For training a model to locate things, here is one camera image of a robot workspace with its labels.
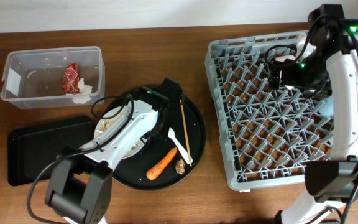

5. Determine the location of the wooden chopstick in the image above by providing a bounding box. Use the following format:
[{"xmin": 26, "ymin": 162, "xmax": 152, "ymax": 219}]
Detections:
[{"xmin": 180, "ymin": 100, "xmax": 193, "ymax": 167}]

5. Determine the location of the pink saucer bowl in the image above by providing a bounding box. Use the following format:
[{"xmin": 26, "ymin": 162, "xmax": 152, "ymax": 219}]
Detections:
[{"xmin": 275, "ymin": 55, "xmax": 296, "ymax": 62}]

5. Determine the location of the white plastic fork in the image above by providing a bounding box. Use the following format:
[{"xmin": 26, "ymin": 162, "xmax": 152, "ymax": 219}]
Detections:
[{"xmin": 168, "ymin": 128, "xmax": 193, "ymax": 166}]

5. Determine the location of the grey plate with food scraps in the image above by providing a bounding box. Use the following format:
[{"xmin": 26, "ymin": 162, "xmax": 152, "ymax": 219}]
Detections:
[{"xmin": 94, "ymin": 105, "xmax": 149, "ymax": 159}]

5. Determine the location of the brown walnut shell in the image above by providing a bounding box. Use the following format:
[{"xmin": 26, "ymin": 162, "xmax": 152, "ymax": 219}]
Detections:
[{"xmin": 175, "ymin": 159, "xmax": 186, "ymax": 175}]

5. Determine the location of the orange carrot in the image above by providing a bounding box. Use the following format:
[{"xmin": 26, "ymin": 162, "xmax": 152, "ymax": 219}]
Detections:
[{"xmin": 146, "ymin": 147, "xmax": 177, "ymax": 180}]

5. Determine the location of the red snack wrapper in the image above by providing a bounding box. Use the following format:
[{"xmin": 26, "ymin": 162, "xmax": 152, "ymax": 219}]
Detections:
[{"xmin": 63, "ymin": 63, "xmax": 80, "ymax": 94}]

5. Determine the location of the blue plastic cup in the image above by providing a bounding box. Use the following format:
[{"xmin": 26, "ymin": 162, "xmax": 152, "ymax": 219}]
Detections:
[{"xmin": 318, "ymin": 96, "xmax": 334, "ymax": 118}]

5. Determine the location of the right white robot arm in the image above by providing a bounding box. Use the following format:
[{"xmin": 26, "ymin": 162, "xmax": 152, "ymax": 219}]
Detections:
[{"xmin": 269, "ymin": 14, "xmax": 358, "ymax": 223}]

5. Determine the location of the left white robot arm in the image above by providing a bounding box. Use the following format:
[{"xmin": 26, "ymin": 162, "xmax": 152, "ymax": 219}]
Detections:
[{"xmin": 45, "ymin": 78, "xmax": 183, "ymax": 223}]

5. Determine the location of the grey dishwasher rack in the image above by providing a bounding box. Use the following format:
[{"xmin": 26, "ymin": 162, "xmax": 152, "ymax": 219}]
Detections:
[{"xmin": 204, "ymin": 31, "xmax": 333, "ymax": 192}]

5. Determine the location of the clear plastic waste bin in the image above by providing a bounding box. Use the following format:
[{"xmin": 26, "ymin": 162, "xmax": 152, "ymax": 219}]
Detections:
[{"xmin": 0, "ymin": 46, "xmax": 105, "ymax": 109}]

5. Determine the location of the round black serving tray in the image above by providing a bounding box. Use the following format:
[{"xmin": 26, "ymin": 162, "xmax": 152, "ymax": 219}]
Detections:
[{"xmin": 113, "ymin": 97, "xmax": 206, "ymax": 190}]

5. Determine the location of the white crumpled tissue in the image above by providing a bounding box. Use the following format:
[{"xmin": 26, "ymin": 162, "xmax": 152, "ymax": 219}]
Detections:
[{"xmin": 72, "ymin": 78, "xmax": 93, "ymax": 105}]

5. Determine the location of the black rectangular tray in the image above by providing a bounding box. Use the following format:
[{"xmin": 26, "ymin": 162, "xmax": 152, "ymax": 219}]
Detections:
[{"xmin": 7, "ymin": 116, "xmax": 94, "ymax": 186}]

